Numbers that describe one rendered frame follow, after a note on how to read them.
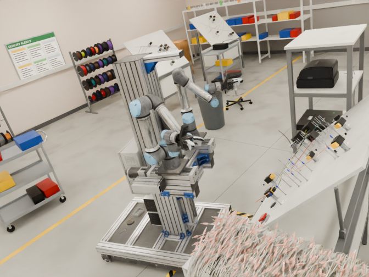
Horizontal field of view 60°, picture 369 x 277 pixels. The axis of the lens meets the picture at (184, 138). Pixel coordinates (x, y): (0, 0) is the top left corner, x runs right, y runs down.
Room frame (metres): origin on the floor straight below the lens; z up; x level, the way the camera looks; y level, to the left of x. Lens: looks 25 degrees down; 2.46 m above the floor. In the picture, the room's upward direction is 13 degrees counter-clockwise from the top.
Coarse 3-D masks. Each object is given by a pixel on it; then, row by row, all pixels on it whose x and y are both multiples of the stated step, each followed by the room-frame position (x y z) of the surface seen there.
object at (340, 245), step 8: (368, 168) 2.07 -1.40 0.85; (360, 176) 1.81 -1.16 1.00; (360, 184) 1.73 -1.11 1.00; (352, 200) 1.60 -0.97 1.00; (352, 208) 1.53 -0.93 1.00; (352, 216) 1.47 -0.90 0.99; (344, 224) 1.41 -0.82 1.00; (344, 232) 1.31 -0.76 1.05; (344, 240) 1.30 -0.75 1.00; (336, 248) 1.26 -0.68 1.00; (336, 256) 1.21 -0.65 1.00
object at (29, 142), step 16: (16, 144) 4.15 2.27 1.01; (32, 144) 4.01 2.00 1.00; (0, 160) 3.78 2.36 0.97; (48, 160) 4.02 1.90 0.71; (0, 176) 3.92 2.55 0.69; (16, 176) 4.08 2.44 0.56; (32, 176) 3.96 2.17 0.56; (48, 176) 4.40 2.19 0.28; (0, 192) 3.71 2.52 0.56; (32, 192) 3.99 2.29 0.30; (48, 192) 3.97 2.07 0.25; (0, 208) 3.97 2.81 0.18; (16, 208) 3.88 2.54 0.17; (32, 208) 3.76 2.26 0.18
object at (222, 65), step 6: (222, 42) 8.02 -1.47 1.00; (216, 48) 7.52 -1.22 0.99; (222, 48) 7.39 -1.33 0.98; (228, 48) 7.32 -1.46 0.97; (204, 54) 7.36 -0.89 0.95; (210, 54) 7.21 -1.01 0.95; (216, 54) 7.09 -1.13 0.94; (222, 54) 7.96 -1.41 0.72; (216, 60) 7.62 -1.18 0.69; (222, 60) 7.47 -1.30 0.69; (228, 60) 7.38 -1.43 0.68; (234, 60) 7.73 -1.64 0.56; (240, 60) 7.62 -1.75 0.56; (204, 66) 7.37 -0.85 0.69; (216, 66) 7.61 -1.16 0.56; (222, 66) 7.48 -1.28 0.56; (228, 66) 7.24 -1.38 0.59; (240, 66) 7.64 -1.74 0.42; (222, 72) 7.05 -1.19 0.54; (228, 72) 7.78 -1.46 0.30; (216, 78) 7.50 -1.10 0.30; (222, 78) 7.05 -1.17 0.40
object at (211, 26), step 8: (200, 16) 8.92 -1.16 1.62; (208, 16) 9.07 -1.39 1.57; (216, 16) 9.24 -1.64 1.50; (200, 24) 8.67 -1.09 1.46; (208, 24) 8.81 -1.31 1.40; (216, 24) 8.97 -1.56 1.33; (224, 24) 9.13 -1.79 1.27; (200, 32) 8.41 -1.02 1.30; (208, 32) 8.54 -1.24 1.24; (216, 32) 8.60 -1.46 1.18; (224, 32) 8.84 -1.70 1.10; (232, 32) 8.85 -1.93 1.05; (208, 40) 8.30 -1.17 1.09; (216, 40) 8.44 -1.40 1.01; (224, 40) 8.58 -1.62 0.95; (232, 40) 8.72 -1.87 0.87; (240, 40) 8.91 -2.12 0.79; (208, 48) 8.74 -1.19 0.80; (232, 48) 8.64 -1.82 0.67; (240, 48) 8.90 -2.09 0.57; (200, 56) 8.51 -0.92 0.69; (208, 56) 8.39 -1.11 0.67; (216, 56) 8.14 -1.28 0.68; (224, 56) 8.34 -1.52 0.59; (232, 56) 8.60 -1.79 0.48; (208, 64) 8.42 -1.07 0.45
